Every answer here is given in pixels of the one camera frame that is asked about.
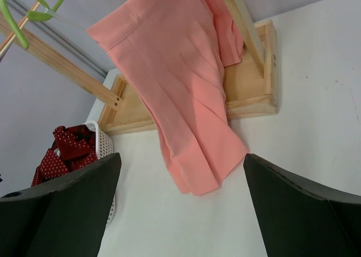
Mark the wooden clothes rack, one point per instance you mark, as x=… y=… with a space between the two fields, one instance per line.
x=251 y=86

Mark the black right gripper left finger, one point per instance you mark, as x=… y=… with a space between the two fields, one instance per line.
x=66 y=216

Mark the pink pleated skirt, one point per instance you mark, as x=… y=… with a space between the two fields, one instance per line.
x=173 y=53

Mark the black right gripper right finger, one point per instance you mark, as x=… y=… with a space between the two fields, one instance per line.
x=300 y=217

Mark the white plastic basket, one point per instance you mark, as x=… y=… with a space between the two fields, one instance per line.
x=103 y=147

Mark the red polka dot skirt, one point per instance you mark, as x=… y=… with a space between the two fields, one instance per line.
x=73 y=148

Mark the green hanger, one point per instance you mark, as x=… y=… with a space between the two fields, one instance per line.
x=41 y=15

